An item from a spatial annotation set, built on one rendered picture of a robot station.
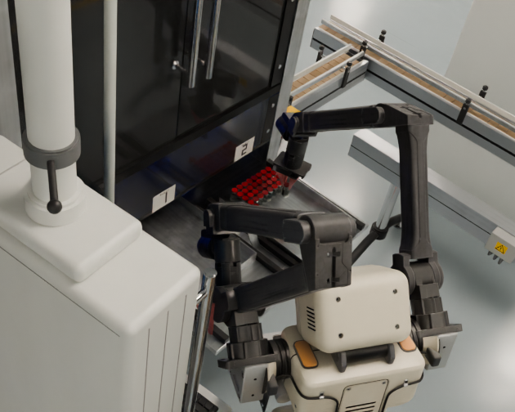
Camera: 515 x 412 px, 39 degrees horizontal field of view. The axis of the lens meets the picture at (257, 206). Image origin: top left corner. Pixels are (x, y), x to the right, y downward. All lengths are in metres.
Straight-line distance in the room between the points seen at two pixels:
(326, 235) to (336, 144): 2.83
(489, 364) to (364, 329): 1.85
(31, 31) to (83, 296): 0.41
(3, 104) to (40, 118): 0.42
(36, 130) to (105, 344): 0.35
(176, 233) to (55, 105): 1.16
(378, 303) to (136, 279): 0.53
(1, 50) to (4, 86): 0.08
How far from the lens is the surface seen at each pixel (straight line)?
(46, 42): 1.02
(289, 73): 2.27
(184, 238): 2.18
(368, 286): 1.49
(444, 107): 2.90
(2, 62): 1.46
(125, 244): 1.23
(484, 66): 3.50
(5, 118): 1.54
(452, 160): 3.77
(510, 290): 3.64
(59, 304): 1.24
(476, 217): 3.09
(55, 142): 1.13
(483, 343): 3.37
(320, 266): 1.24
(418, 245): 1.70
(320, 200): 2.35
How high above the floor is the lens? 2.47
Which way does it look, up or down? 44 degrees down
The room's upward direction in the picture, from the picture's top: 11 degrees clockwise
